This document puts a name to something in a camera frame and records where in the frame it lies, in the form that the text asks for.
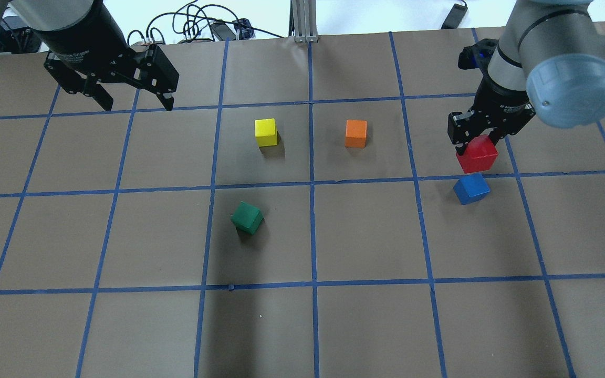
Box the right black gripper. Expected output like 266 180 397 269
447 79 536 156

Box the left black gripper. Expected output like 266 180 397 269
44 45 180 111

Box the red wooden block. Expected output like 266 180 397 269
456 135 498 174

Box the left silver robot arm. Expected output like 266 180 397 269
0 1 179 111

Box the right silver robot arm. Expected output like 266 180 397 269
447 1 605 156

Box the blue wooden block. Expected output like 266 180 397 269
452 172 491 205

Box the orange wooden block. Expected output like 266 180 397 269
344 119 368 149

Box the yellow wooden block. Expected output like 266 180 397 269
254 118 278 148

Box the green wooden block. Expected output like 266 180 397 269
231 201 264 235

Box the black power adapter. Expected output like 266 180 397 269
210 21 237 41

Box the black equipment on desk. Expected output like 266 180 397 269
0 15 43 55

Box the black cables bundle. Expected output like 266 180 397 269
127 0 285 48

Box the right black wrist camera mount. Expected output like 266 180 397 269
457 39 498 71

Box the aluminium frame post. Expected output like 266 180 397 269
289 1 319 43

